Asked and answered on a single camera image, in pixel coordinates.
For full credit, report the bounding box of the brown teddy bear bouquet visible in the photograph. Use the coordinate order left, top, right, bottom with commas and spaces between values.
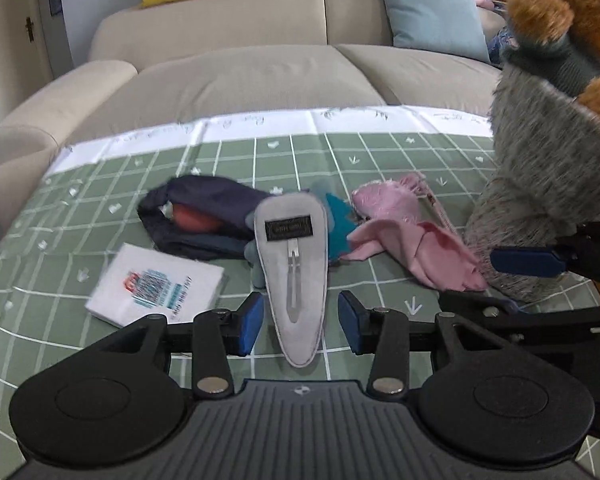
462, 0, 600, 306

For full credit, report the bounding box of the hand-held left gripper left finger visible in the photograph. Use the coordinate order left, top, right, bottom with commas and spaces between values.
97, 291, 266, 397

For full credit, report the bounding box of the blue printed cushion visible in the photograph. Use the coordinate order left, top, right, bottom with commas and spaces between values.
487, 25, 518, 66

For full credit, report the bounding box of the beige sofa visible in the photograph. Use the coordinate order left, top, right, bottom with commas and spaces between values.
0, 0, 518, 231

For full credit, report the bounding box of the grey felt pouch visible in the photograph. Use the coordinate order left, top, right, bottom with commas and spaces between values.
252, 192, 329, 368

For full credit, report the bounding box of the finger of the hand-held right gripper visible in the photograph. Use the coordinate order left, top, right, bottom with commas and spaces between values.
490, 220, 600, 291
439, 292, 600, 347

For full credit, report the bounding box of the pink cloth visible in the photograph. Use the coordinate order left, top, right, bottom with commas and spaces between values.
340, 172, 490, 292

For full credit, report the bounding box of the cream door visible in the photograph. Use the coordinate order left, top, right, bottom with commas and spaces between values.
0, 0, 76, 126

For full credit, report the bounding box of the teal soft toy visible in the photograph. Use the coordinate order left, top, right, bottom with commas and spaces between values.
244, 177, 361, 291

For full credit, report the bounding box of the green checked tablecloth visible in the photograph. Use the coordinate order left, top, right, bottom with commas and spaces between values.
0, 105, 600, 480

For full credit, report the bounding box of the red ball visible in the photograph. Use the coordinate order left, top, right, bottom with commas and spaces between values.
172, 203, 221, 235

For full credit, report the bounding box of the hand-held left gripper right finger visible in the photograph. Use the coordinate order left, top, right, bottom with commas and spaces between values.
337, 290, 511, 397

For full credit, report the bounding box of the navy fabric pouch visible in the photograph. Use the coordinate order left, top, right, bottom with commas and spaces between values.
137, 175, 271, 261

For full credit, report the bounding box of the light blue cushion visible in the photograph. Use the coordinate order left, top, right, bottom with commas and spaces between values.
375, 0, 492, 63

